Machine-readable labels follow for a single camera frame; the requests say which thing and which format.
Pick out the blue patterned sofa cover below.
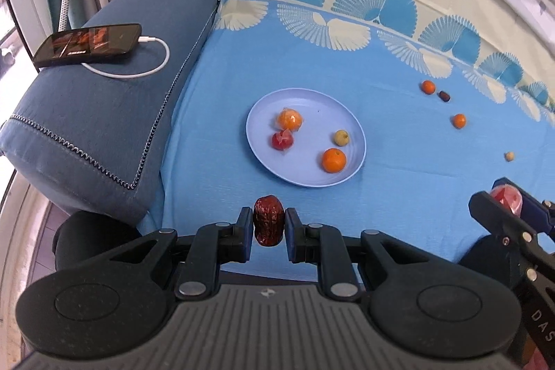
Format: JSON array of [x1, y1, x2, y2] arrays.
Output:
[[139, 0, 554, 260]]

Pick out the red fruit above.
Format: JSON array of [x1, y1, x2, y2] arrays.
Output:
[[271, 130, 294, 151]]

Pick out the orange fruit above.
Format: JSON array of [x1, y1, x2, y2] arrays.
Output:
[[276, 108, 303, 132]]

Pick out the small orange kumquat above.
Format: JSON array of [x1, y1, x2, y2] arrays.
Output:
[[420, 80, 436, 95]]

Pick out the blue sofa armrest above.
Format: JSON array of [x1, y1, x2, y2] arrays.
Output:
[[1, 0, 218, 224]]

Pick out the black smartphone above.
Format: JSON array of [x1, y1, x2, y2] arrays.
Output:
[[32, 24, 142, 69]]

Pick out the small orange tangerine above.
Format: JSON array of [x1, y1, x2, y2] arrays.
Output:
[[321, 147, 347, 174]]

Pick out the small orange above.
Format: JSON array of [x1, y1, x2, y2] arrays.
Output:
[[452, 114, 467, 130]]

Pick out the light blue round plate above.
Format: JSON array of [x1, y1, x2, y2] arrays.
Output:
[[246, 88, 367, 188]]

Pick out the dark red jujube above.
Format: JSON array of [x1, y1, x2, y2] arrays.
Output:
[[253, 195, 285, 247], [438, 91, 451, 102]]

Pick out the white charging cable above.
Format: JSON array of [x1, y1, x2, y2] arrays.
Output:
[[80, 35, 170, 80]]

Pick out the pink-red fruit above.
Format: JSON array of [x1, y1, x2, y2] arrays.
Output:
[[490, 184, 523, 217]]

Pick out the yellow-green round fruit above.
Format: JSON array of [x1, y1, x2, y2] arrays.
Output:
[[334, 130, 350, 146]]

